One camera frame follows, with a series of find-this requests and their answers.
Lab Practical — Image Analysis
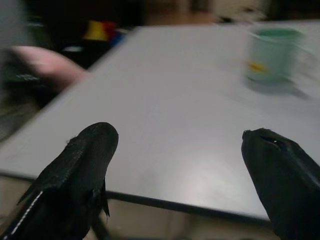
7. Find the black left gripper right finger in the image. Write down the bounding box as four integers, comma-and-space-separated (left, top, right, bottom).
241, 127, 320, 240

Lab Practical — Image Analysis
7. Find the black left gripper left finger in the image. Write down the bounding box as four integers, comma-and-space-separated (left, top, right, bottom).
0, 121, 119, 240

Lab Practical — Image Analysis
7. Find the pink round cushion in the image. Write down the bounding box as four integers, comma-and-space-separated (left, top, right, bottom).
9, 46, 89, 91

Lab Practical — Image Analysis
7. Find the pale green printed mug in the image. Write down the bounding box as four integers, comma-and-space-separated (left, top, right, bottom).
241, 25, 306, 90

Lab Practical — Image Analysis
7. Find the grey table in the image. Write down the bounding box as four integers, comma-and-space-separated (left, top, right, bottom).
0, 19, 320, 240

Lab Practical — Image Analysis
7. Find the blue plastic toy piece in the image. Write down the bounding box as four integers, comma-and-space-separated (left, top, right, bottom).
109, 31, 127, 46

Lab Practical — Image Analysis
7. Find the yellow plastic toy cone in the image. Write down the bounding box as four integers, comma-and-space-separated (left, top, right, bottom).
83, 20, 109, 41

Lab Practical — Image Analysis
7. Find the red plastic toy piece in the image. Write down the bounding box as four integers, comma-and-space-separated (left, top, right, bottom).
102, 21, 118, 38

